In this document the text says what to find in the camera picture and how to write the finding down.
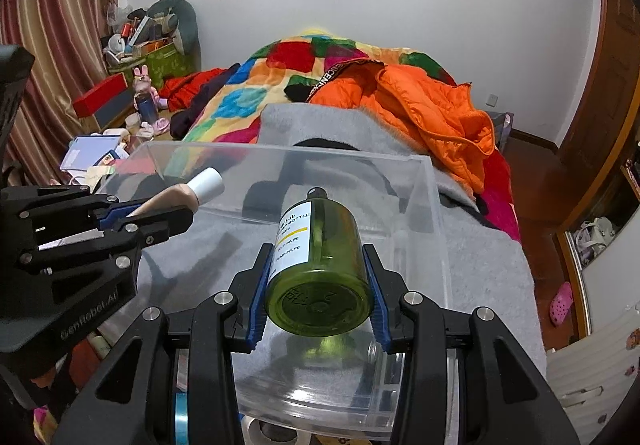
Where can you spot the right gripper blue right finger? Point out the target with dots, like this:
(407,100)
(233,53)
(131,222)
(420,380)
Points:
(377,297)

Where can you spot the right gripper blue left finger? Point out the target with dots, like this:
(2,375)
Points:
(257,312)

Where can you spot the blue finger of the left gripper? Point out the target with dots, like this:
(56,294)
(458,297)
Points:
(110,215)
(151,228)

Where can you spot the green glass spray bottle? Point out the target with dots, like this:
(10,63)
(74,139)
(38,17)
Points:
(318,283)

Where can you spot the beige foundation tube white cap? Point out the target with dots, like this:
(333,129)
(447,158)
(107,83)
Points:
(204,187)

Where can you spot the white tape roll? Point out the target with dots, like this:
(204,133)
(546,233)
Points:
(258,432)

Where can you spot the blue tape roll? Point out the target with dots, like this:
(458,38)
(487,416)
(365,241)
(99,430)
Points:
(181,419)

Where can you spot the blue white booklet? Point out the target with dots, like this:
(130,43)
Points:
(85,150)

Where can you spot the long red box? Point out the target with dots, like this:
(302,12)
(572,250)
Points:
(99,95)

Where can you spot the pink bunny toy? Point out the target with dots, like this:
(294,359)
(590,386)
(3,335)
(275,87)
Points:
(147,100)

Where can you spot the red garment on bed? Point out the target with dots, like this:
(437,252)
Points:
(180,91)

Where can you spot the green cardboard clutter box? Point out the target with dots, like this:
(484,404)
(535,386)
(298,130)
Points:
(164,63)

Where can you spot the pink croc shoe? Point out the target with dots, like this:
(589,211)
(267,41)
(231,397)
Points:
(560,305)

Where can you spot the orange down jacket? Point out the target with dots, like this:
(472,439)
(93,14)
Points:
(431,116)

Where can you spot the grey neck pillow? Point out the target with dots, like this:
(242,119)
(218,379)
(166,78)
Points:
(184,17)

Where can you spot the striped red gold curtain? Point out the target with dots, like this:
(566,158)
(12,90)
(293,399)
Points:
(65,37)

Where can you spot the colourful patchwork quilt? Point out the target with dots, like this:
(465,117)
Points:
(230,107)

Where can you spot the white suitcase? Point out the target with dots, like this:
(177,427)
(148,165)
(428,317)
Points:
(592,376)

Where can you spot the wooden wardrobe shelf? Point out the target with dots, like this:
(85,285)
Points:
(599,140)

